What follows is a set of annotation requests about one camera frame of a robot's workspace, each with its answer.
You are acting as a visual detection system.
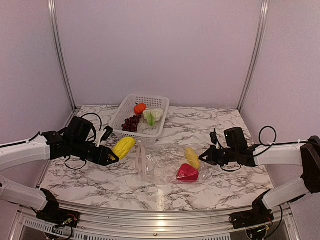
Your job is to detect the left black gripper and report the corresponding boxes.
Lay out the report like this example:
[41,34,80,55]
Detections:
[70,138,119,166]

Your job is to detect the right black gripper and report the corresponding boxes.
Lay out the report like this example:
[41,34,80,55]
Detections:
[199,144,238,167]

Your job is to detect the fake red pepper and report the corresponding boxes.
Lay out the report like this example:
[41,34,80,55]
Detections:
[176,163,199,183]

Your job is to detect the fake purple grapes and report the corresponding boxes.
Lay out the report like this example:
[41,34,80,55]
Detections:
[121,115,142,133]

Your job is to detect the clear zip top bag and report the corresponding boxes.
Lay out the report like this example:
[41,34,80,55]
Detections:
[135,142,212,185]

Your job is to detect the fake orange tomato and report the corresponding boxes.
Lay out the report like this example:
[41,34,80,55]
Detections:
[133,103,147,115]

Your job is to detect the fake white cauliflower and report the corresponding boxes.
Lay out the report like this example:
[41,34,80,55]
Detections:
[142,108,164,127]

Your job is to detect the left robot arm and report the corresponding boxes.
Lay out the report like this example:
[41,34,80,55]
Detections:
[0,116,120,223]

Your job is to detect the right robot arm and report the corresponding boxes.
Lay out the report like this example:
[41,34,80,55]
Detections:
[199,127,320,224]

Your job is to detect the white plastic basket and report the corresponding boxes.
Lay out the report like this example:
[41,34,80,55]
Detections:
[109,94,170,145]

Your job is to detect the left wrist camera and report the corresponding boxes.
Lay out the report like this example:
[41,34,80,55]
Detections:
[94,125,113,147]

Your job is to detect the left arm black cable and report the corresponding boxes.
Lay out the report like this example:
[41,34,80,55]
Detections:
[0,112,103,171]

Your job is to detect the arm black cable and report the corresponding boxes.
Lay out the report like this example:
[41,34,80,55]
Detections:
[0,112,103,171]
[212,125,320,172]

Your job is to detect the left aluminium frame post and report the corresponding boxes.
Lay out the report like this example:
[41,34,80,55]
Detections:
[36,0,78,188]

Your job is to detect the aluminium frame post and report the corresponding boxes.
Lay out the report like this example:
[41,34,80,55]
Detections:
[36,0,78,188]
[237,0,270,113]

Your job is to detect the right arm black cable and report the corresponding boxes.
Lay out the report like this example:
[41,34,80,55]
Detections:
[212,125,320,172]

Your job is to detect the aluminium front rail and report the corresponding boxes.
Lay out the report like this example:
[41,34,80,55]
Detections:
[14,199,301,240]

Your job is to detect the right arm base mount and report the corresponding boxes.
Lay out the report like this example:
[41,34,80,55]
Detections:
[229,190,275,229]

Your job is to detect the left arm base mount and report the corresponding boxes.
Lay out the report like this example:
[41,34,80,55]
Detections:
[36,188,80,228]

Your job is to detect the right aluminium frame post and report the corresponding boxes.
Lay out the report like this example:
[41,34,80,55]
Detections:
[237,0,270,113]

